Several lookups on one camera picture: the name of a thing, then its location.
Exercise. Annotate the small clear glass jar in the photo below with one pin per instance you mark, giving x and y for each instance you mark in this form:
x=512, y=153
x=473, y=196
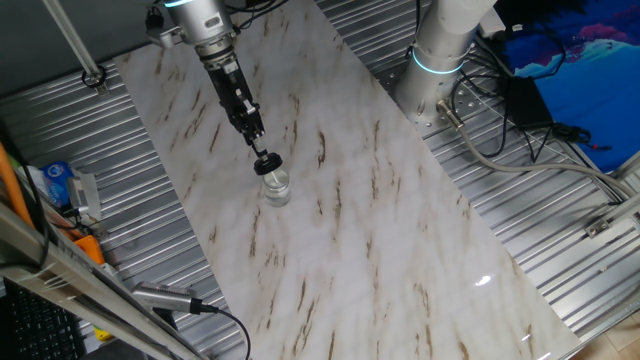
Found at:
x=276, y=192

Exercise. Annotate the orange button box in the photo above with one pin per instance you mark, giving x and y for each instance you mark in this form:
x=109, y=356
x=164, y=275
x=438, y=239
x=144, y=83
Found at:
x=90, y=250

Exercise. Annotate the aluminium pole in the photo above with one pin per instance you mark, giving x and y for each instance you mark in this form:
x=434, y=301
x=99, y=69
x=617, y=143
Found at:
x=75, y=45

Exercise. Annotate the yellow box green mushroom button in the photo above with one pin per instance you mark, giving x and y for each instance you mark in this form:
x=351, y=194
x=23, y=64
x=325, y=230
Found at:
x=103, y=335

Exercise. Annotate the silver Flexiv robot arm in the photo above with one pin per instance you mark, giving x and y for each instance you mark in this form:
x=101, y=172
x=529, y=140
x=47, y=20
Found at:
x=435, y=90

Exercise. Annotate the black keyboard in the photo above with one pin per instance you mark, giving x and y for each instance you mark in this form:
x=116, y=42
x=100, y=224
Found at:
x=35, y=325

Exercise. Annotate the black power adapter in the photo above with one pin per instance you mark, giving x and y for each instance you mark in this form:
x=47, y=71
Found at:
x=529, y=102

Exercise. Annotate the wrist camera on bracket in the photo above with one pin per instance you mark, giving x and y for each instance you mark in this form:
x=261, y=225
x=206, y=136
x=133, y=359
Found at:
x=162, y=32

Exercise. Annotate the blue tissue pack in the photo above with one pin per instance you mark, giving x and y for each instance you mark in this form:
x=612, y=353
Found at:
x=55, y=182

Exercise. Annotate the blue printed cloth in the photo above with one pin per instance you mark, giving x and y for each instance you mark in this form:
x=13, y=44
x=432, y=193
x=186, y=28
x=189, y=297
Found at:
x=590, y=75

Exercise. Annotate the aluminium frame beam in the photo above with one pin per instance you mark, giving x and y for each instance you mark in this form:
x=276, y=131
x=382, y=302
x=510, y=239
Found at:
x=65, y=280

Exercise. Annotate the white marble pattern mat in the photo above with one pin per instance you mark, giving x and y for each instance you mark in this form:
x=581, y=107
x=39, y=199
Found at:
x=375, y=240

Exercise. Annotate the black dropper lid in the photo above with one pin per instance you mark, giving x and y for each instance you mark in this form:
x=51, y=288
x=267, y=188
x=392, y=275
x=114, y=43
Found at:
x=268, y=165

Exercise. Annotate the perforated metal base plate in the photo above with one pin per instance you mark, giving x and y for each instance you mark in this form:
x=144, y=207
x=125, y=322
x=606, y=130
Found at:
x=470, y=102

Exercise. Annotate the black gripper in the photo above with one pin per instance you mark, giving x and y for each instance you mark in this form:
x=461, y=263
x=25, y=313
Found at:
x=235, y=95

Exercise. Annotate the orange tube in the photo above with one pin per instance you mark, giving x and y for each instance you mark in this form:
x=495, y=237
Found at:
x=12, y=185

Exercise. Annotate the aluminium corner bracket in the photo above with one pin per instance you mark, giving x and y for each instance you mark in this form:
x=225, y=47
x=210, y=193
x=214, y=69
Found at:
x=600, y=226

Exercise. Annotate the silver ribbed camera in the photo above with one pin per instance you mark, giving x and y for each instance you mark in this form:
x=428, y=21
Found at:
x=162, y=297

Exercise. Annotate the white power strip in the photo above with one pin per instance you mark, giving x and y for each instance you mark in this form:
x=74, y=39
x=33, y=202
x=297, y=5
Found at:
x=492, y=22

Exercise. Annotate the small silver metal bracket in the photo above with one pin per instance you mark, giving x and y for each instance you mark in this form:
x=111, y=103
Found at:
x=85, y=195

